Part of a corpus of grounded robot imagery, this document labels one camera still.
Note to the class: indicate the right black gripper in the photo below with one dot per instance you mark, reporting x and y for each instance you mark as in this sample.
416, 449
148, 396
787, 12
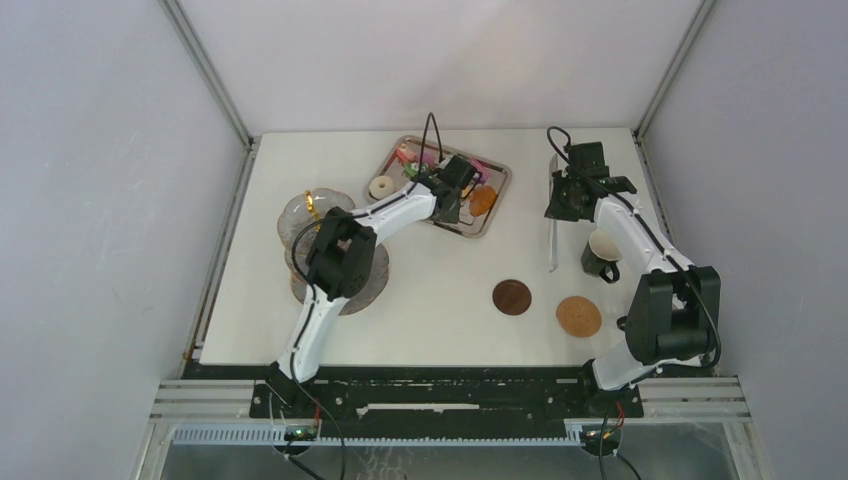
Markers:
562, 177

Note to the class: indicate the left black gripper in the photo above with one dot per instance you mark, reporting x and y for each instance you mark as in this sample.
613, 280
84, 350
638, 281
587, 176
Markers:
452, 215

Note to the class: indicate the metal serving tray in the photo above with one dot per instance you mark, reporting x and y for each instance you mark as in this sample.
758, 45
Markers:
407, 148

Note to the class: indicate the three-tier glass dessert stand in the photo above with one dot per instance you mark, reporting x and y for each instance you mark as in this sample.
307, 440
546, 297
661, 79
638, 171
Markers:
311, 206

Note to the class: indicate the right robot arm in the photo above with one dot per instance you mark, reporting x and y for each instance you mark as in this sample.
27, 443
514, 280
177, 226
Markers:
673, 316

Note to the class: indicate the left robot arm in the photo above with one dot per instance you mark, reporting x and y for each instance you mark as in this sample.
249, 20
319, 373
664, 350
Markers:
341, 256

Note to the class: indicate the pink purple cake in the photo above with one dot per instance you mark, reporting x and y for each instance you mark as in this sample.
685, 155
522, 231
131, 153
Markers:
482, 171

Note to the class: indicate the green cake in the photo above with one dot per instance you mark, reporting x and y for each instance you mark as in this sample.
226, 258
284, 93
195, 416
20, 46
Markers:
416, 170

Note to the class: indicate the brown cookie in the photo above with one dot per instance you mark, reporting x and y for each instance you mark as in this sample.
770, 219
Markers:
481, 200

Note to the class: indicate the white frosted donut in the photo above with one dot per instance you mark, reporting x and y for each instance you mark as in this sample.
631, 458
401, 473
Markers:
381, 187

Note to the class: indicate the black mug white inside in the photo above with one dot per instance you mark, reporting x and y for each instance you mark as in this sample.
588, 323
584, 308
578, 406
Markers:
601, 256

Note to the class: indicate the dark brown round coaster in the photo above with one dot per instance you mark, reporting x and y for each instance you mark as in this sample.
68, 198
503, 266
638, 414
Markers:
512, 297

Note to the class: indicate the light wooden round coaster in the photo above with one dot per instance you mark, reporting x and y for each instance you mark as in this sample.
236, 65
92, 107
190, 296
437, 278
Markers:
579, 317

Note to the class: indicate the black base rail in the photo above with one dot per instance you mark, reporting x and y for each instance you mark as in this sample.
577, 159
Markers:
350, 391

